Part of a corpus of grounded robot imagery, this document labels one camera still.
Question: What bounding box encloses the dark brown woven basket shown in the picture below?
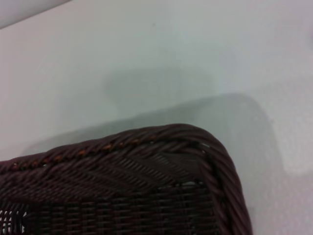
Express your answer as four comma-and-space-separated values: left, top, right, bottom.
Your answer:
0, 123, 253, 235

